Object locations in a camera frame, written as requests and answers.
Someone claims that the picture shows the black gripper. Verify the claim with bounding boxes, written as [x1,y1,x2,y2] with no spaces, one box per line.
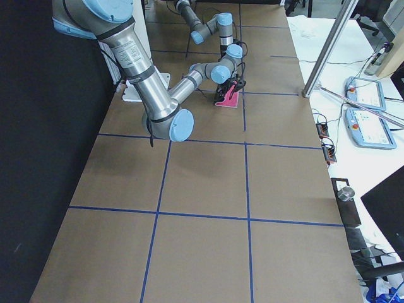
[217,78,237,95]

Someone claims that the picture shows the pink towel white trim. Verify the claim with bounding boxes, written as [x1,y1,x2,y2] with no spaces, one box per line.
[215,82,239,109]

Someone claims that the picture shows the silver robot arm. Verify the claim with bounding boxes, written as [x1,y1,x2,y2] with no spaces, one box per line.
[174,0,234,57]
[52,1,243,142]

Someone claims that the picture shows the upper orange connector block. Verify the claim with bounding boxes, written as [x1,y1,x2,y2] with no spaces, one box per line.
[316,122,329,138]

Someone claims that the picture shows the orange connector block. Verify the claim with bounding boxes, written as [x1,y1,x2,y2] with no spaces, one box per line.
[321,143,337,165]
[316,122,329,138]

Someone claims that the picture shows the metal rod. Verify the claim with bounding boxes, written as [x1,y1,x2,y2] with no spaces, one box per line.
[314,85,403,129]

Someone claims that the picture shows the lower orange connector block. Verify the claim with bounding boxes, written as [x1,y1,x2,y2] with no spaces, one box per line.
[321,143,337,165]

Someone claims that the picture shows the upper teach pendant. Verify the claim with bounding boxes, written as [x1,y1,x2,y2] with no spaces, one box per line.
[345,76,386,112]

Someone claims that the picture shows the teach pendant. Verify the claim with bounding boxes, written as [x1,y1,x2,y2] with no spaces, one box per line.
[345,107,397,150]
[345,76,386,112]

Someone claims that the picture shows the lower teach pendant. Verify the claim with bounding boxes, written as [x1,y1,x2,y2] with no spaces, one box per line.
[345,107,397,150]

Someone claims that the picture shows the silver metal cylinder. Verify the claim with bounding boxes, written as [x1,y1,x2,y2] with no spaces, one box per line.
[337,186,355,202]

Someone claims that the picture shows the black office chair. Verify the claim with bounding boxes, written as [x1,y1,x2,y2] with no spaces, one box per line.
[350,0,393,37]

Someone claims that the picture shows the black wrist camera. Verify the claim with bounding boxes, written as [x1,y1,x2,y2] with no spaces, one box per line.
[235,79,246,91]

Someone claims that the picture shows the white mounting pedestal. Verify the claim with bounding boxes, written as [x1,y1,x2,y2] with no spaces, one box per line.
[116,1,171,106]

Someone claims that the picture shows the aluminium frame post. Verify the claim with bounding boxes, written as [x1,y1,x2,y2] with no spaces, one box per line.
[302,0,358,98]

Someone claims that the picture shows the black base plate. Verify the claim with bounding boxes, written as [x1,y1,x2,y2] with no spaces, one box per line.
[331,177,361,228]

